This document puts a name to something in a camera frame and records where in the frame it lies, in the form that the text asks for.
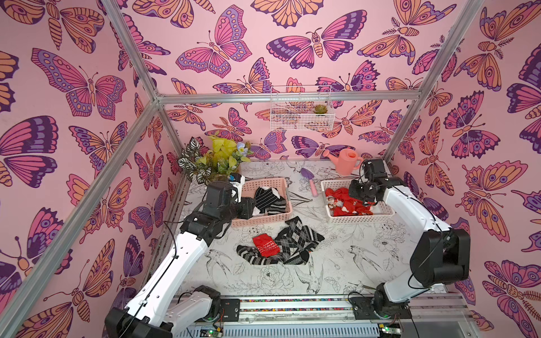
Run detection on black pinstripe sock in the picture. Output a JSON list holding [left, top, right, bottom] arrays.
[[252, 187, 283, 215]]

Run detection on black white striped sock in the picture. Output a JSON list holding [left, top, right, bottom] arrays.
[[236, 245, 280, 266], [265, 198, 287, 215]]

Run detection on black plaid sock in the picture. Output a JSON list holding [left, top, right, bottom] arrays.
[[274, 216, 325, 255]]

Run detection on red patterned sock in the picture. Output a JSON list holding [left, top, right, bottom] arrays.
[[252, 234, 281, 258]]

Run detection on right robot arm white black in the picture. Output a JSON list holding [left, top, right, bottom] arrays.
[[349, 159, 471, 318]]

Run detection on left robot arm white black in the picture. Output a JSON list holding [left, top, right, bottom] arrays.
[[105, 173, 255, 337]]

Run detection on white plastic basket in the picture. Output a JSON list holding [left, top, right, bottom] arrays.
[[320, 179, 395, 224]]

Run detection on pink plastic basket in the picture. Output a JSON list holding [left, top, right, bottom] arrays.
[[232, 177, 292, 228]]

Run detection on pink watering can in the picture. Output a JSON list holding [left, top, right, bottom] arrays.
[[323, 149, 363, 177]]

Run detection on artificial plant bouquet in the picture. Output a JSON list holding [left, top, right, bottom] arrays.
[[176, 136, 254, 185]]

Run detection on purple pink garden trowel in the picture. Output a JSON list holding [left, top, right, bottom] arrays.
[[300, 168, 318, 197]]

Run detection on small green succulent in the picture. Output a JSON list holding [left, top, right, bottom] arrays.
[[313, 104, 328, 115]]

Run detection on white wire wall basket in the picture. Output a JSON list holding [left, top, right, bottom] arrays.
[[268, 91, 335, 133]]

